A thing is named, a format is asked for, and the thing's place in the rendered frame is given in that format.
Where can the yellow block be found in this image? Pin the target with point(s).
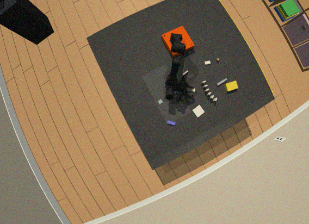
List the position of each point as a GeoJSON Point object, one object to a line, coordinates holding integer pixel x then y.
{"type": "Point", "coordinates": [231, 86]}

